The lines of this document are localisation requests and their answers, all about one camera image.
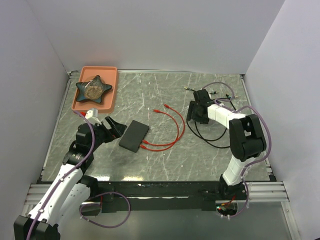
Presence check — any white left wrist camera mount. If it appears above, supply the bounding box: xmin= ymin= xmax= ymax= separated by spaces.
xmin=84 ymin=108 xmax=102 ymax=125

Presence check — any black cable, long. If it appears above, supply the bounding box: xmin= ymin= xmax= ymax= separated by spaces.
xmin=183 ymin=86 xmax=232 ymax=150

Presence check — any black cable, short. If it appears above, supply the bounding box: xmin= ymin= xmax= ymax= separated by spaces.
xmin=209 ymin=91 xmax=242 ymax=112

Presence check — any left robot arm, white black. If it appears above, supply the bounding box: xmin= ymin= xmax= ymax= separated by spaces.
xmin=13 ymin=116 xmax=127 ymax=240

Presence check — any red ethernet cable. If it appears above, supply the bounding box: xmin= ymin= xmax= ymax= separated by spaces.
xmin=141 ymin=103 xmax=186 ymax=147
xmin=139 ymin=109 xmax=180 ymax=153

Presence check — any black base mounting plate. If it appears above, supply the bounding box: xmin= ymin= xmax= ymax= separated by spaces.
xmin=85 ymin=181 xmax=247 ymax=213

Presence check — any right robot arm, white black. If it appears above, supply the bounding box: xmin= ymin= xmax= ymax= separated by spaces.
xmin=186 ymin=89 xmax=267 ymax=200

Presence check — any dark star-shaped dish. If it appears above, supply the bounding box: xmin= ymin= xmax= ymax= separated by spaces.
xmin=75 ymin=75 xmax=113 ymax=104

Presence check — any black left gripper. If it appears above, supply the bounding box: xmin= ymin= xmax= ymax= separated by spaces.
xmin=89 ymin=116 xmax=127 ymax=152

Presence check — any black network switch box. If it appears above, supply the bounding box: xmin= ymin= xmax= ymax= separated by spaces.
xmin=118 ymin=120 xmax=150 ymax=153

